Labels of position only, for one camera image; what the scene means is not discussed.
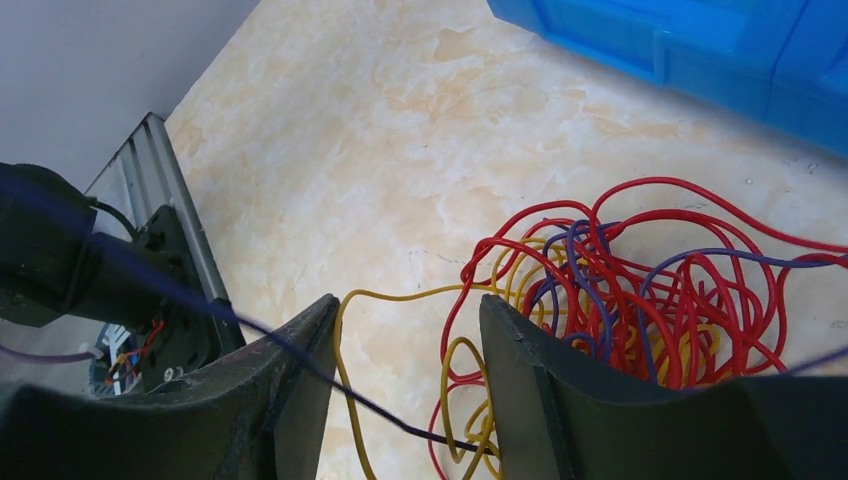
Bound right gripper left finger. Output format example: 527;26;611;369
1;295;339;479

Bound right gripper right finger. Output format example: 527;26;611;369
479;295;847;479

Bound yellow wire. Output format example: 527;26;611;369
332;237;723;480

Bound purple thin wires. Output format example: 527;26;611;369
0;178;848;458

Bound red wire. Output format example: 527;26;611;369
427;176;848;480

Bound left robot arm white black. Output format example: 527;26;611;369
1;164;245;396

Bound blue three-compartment plastic bin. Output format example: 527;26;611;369
489;0;847;154

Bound aluminium frame rail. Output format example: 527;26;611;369
82;113;245;366

